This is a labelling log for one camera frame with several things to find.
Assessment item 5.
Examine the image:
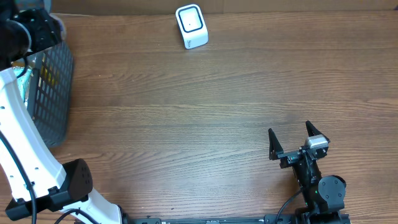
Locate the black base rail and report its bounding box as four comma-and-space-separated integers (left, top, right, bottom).
124, 214, 352, 224

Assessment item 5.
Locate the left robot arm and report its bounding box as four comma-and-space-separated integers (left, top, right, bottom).
1, 1, 129, 223

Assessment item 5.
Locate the light green snack packet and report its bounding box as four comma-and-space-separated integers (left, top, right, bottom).
17, 68, 32, 103

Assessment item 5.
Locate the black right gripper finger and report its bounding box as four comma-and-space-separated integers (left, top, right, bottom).
305, 120, 330, 143
268, 128, 284, 161

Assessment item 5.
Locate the grey plastic mesh basket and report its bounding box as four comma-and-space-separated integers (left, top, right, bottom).
12, 0, 75, 148

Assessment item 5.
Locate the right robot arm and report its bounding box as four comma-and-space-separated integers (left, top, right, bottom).
264, 121, 351, 224

